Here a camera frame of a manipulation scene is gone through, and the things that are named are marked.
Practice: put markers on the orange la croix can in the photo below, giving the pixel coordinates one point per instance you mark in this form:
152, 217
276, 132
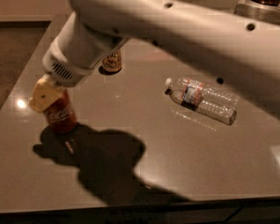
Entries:
112, 63

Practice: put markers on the red coca-cola can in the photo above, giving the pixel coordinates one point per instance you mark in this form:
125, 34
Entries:
61, 116

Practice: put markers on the clear plastic water bottle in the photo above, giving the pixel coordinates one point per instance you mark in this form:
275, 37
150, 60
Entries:
203, 98

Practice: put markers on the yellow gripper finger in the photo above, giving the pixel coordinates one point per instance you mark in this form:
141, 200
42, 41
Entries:
45, 93

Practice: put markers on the metal snack dispenser base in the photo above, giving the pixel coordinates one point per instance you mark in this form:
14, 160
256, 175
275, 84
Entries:
256, 11

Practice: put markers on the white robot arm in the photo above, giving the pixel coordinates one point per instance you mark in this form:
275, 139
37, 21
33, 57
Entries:
244, 52

